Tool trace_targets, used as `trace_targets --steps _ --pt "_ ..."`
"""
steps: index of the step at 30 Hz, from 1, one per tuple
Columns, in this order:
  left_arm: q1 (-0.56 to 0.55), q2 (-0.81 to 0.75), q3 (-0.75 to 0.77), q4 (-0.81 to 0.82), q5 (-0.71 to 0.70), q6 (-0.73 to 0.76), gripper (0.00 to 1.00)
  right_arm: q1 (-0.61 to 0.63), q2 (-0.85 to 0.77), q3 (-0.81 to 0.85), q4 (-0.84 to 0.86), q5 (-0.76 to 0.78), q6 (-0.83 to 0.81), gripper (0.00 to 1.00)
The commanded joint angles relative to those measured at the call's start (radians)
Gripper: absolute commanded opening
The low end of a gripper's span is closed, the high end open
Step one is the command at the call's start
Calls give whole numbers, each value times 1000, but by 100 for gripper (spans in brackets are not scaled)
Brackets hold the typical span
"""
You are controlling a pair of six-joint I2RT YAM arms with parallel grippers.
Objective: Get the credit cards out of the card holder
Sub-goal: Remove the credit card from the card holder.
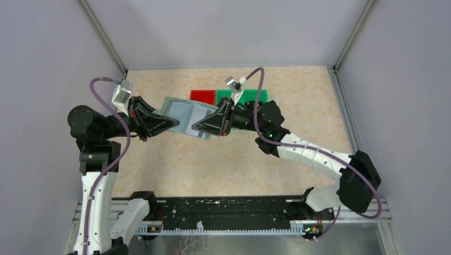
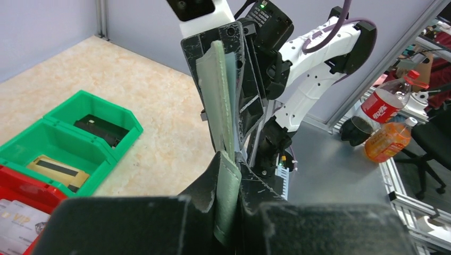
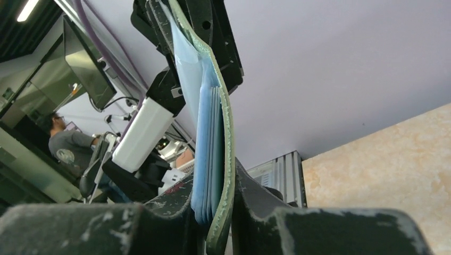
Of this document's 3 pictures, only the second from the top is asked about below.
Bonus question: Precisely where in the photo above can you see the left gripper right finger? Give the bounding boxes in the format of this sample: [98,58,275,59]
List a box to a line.
[237,153,416,254]

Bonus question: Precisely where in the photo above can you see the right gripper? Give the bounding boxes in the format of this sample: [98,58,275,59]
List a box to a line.
[180,1,294,148]

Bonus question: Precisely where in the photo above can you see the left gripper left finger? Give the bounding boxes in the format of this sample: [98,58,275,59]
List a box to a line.
[32,155,219,254]

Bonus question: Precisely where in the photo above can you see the sage green card holder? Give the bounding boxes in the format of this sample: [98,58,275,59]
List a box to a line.
[196,40,241,247]

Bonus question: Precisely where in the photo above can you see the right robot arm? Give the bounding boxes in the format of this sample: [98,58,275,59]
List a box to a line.
[170,1,377,174]

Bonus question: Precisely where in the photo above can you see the black card holder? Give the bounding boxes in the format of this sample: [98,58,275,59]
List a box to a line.
[74,114,129,148]

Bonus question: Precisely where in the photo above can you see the white VIP cards in bin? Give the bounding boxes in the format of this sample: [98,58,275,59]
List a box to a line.
[1,199,50,254]

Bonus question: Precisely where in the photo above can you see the orange drink bottle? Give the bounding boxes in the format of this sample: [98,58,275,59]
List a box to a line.
[364,117,418,163]

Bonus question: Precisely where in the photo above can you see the red label soda bottle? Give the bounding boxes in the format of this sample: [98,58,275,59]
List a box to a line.
[350,70,429,134]

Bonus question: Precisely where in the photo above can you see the black office chair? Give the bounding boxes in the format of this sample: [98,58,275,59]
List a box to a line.
[394,108,450,200]

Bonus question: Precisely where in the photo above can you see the right green plastic bin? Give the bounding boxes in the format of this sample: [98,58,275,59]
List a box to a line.
[44,90,144,162]

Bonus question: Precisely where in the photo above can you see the green plastic bin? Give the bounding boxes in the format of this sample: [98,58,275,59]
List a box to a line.
[44,90,144,162]
[1,119,118,197]

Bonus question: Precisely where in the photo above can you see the middle green plastic bin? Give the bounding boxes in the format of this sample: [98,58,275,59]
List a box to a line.
[1,119,118,197]

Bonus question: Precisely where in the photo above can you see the red plastic bin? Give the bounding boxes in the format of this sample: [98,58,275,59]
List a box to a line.
[1,166,67,254]

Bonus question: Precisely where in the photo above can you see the white cable duct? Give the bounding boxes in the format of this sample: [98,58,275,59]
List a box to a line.
[275,164,290,200]

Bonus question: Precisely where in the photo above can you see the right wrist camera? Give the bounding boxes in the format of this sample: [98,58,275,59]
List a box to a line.
[167,0,236,38]

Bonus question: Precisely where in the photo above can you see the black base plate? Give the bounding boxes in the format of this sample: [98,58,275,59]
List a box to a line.
[250,116,293,176]

